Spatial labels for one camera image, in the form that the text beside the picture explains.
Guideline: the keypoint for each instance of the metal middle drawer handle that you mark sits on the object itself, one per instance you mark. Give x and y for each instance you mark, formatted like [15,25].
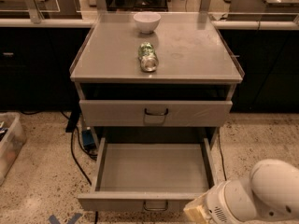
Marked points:
[155,206]

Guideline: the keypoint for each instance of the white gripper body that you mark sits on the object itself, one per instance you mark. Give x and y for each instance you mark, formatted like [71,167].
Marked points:
[217,202]

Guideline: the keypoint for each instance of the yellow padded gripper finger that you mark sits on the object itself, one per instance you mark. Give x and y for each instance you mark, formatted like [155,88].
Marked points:
[196,210]

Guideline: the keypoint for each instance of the white ceramic bowl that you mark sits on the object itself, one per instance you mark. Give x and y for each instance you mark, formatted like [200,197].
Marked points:
[147,22]

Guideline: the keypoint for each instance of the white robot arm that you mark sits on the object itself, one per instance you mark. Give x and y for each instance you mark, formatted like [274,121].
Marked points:
[269,193]

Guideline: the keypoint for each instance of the clear plastic storage bin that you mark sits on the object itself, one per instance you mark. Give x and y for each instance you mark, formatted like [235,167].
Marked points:
[12,138]

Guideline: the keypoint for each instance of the grey top drawer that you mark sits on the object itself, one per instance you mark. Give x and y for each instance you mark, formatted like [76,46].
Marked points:
[131,113]

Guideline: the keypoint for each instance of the black top drawer handle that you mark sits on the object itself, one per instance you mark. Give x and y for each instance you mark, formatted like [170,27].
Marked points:
[158,114]

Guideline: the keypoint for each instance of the blue power box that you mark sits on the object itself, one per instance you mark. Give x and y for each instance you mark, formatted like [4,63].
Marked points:
[87,139]

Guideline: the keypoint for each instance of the grey metal drawer cabinet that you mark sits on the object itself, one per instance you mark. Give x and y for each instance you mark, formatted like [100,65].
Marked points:
[194,64]

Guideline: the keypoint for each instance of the green soda can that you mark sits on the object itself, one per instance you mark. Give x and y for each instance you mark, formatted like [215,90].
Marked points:
[147,57]

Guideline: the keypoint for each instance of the grey drawer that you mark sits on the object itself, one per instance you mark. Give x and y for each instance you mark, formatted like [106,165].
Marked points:
[127,174]
[131,113]

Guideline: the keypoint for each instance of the long counter rail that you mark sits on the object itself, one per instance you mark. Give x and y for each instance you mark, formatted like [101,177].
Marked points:
[223,25]

